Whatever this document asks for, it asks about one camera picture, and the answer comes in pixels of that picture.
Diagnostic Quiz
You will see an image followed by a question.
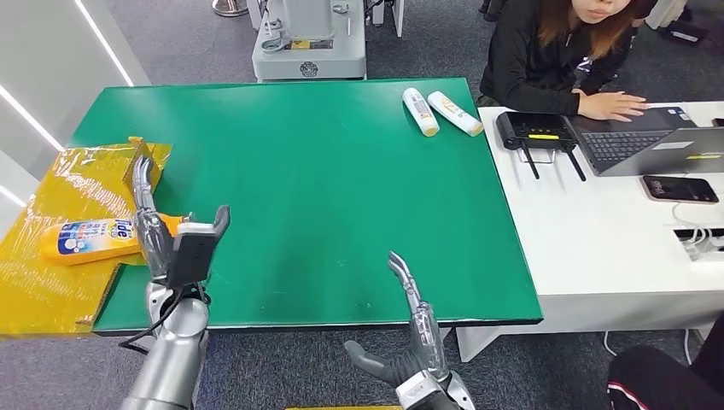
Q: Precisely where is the white bottle with barcode label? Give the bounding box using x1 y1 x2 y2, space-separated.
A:
401 86 441 138

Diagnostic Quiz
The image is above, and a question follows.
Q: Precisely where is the chrome stand base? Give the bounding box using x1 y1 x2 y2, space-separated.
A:
212 0 250 17

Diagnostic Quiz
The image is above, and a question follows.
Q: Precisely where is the white wall light strip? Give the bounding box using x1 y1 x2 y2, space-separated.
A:
73 0 136 88
0 83 66 152
0 183 29 209

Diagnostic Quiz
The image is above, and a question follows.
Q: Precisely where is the black smartphone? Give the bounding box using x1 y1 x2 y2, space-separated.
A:
641 175 721 205

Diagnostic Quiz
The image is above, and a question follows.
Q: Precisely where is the orange detergent bottle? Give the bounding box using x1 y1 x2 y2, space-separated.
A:
38 213 190 267

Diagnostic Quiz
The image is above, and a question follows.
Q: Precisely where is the person's right hand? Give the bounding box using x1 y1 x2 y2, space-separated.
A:
572 89 650 123

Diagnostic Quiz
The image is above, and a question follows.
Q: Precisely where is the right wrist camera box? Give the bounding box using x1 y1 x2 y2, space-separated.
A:
395 370 448 410

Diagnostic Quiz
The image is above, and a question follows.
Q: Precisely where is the black router with antennas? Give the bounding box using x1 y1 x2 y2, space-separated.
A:
495 110 587 182

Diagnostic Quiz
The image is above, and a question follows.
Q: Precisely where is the white machine base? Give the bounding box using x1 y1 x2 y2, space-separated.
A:
251 0 368 81

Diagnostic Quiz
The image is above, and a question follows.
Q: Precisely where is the desk cable socket box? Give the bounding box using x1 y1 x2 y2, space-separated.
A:
673 227 724 263

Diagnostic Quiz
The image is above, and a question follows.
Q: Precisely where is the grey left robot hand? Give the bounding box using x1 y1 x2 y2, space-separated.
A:
131 154 232 281

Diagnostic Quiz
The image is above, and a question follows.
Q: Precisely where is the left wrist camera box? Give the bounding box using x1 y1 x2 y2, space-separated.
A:
166 221 219 290

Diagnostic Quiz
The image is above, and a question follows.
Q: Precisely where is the grey laptop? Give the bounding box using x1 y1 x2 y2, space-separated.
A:
568 106 724 178

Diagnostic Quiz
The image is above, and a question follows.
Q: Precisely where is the yellow taped cardboard box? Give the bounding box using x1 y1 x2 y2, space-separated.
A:
0 136 172 339

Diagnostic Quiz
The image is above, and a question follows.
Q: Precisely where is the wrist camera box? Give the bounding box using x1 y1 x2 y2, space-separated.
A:
166 221 219 290
395 370 448 410

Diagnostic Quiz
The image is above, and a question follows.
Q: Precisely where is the white panel leg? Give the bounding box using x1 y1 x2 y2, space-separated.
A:
370 0 406 38

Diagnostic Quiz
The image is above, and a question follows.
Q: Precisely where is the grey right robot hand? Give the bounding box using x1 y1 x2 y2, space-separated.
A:
343 251 452 390

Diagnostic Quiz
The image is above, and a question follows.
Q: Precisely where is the white bottle with yellow print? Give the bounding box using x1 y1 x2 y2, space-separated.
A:
427 90 485 138

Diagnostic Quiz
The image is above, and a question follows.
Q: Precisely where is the person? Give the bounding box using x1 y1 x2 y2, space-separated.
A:
479 0 651 123
606 313 724 410
645 0 709 45

